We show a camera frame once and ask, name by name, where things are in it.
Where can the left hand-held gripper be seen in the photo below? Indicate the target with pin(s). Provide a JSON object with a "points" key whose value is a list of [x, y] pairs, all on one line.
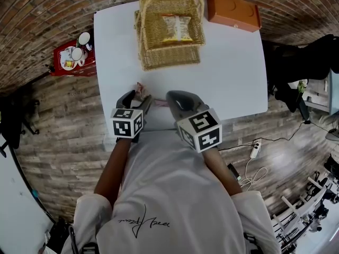
{"points": [[125, 123]]}

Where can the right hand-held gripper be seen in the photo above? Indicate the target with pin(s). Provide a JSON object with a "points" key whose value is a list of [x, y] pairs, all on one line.
{"points": [[201, 131]]}

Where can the small pink candy packet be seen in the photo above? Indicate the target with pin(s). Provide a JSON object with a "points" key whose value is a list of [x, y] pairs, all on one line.
{"points": [[140, 91]]}

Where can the red snack bar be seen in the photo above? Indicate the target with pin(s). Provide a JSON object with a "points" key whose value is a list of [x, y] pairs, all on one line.
{"points": [[160, 103]]}

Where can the wicker basket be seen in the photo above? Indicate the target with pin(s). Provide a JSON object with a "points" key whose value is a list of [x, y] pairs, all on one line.
{"points": [[169, 57]]}

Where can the yellow snack packet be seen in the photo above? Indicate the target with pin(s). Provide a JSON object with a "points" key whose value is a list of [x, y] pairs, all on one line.
{"points": [[176, 28]]}

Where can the person's left forearm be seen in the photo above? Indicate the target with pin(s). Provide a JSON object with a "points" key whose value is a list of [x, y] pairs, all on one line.
{"points": [[112, 173]]}

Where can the person's right forearm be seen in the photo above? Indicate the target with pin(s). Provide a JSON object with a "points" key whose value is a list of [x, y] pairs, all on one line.
{"points": [[222, 171]]}

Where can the red box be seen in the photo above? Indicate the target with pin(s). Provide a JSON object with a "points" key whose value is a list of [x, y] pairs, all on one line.
{"points": [[87, 67]]}

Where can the white enamel mug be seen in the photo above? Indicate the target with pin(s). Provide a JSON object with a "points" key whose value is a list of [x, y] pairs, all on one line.
{"points": [[77, 54], [84, 38]]}

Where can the white power strip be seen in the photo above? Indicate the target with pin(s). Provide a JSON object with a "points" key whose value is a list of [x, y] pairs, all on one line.
{"points": [[255, 148]]}

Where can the person's white shirt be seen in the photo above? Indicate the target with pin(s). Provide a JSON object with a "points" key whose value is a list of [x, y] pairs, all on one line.
{"points": [[172, 189]]}

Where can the orange box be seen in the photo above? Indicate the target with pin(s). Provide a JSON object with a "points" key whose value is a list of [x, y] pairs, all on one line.
{"points": [[230, 9]]}

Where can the white flower bunch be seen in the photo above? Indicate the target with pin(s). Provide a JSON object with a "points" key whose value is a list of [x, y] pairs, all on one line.
{"points": [[302, 85]]}

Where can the black office chair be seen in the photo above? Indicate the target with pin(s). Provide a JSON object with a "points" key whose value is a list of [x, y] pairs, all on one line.
{"points": [[304, 65], [10, 126]]}

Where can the pale blue desk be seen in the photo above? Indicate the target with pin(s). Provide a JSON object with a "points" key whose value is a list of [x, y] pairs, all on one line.
{"points": [[333, 96]]}

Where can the white metal frame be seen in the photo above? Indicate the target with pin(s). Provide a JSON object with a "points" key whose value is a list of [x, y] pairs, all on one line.
{"points": [[299, 216]]}

